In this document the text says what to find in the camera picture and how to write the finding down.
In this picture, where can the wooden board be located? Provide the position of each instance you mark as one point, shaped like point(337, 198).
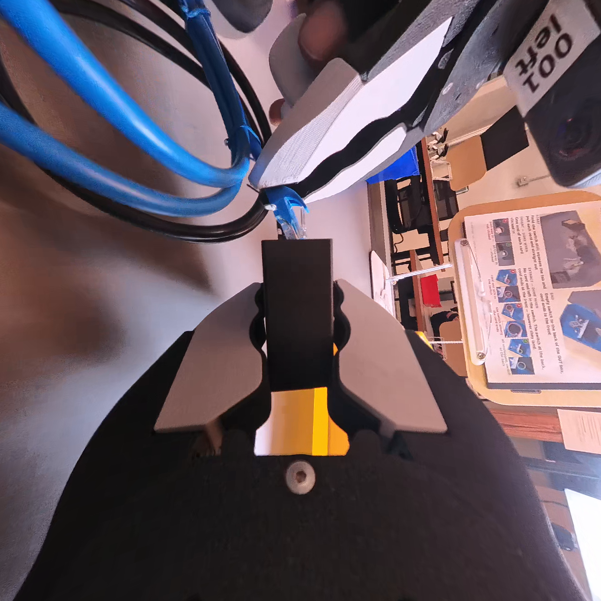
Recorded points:
point(516, 398)

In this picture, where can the clear plastic clip bar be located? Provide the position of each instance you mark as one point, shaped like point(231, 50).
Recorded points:
point(469, 300)

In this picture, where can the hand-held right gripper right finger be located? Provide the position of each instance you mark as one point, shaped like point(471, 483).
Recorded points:
point(389, 371)

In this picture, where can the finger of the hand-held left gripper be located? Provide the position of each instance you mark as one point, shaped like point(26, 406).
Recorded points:
point(328, 122)
point(371, 159)

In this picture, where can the yellow plastic bin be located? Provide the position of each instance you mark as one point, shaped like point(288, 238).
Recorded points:
point(291, 422)

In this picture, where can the blue plastic bin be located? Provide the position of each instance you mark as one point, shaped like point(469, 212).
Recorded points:
point(399, 171)

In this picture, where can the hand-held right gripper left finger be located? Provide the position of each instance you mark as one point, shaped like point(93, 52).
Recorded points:
point(216, 366)

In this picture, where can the printed instruction sheet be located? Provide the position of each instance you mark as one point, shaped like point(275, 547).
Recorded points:
point(530, 281)

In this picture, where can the person's left hand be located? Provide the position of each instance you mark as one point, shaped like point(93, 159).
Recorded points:
point(324, 33)

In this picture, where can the black network switch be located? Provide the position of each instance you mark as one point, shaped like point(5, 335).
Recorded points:
point(298, 305)

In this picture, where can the black square panel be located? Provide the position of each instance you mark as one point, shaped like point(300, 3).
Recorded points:
point(504, 141)

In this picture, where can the red bin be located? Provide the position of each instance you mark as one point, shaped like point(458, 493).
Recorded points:
point(429, 291)

